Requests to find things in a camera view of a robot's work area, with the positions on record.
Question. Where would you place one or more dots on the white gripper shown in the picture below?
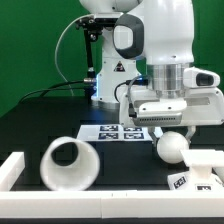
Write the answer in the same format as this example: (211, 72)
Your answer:
(199, 107)

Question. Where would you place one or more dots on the white lamp bulb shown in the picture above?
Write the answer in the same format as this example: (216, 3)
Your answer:
(170, 145)

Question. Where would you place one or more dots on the white lamp base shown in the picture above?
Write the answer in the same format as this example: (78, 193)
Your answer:
(199, 177)

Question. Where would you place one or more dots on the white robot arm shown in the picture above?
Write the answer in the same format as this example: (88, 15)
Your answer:
(177, 93)

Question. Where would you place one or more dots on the white lamp shade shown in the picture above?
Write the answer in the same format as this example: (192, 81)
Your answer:
(78, 175)

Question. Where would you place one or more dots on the white right fence bar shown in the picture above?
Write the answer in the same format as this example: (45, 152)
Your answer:
(220, 172)

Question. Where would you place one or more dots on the white marker sheet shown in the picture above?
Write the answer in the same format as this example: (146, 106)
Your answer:
(114, 132)

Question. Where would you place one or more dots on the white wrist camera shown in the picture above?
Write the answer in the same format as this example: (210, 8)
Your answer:
(198, 78)

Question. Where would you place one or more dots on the grey rear camera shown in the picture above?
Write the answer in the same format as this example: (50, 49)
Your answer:
(106, 19)

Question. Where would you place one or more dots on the black camera stand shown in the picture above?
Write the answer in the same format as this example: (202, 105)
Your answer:
(91, 32)

